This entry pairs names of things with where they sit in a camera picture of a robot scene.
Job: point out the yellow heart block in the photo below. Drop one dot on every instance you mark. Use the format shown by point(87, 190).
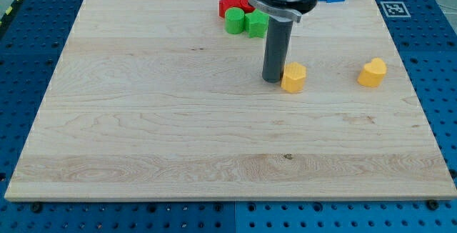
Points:
point(372, 73)

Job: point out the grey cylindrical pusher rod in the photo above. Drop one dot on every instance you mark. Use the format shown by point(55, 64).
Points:
point(276, 48)

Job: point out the wooden board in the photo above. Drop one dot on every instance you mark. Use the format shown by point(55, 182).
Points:
point(152, 100)

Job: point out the black screw front right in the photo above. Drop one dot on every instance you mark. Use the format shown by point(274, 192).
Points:
point(432, 204)

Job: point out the green cylinder block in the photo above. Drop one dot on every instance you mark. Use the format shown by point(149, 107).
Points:
point(234, 20)

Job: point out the white fiducial marker tag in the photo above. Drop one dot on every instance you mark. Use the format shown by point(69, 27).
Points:
point(395, 9)

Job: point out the black screw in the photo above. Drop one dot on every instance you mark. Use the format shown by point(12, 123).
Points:
point(432, 204)
point(36, 207)

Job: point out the yellow hexagon block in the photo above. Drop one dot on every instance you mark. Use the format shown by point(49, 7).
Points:
point(294, 76)

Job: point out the green star block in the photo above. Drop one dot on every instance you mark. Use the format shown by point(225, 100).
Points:
point(256, 24)

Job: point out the black screw front left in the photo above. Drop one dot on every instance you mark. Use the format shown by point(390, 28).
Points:
point(36, 207)

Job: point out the red star block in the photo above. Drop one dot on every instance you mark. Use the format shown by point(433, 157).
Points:
point(224, 5)

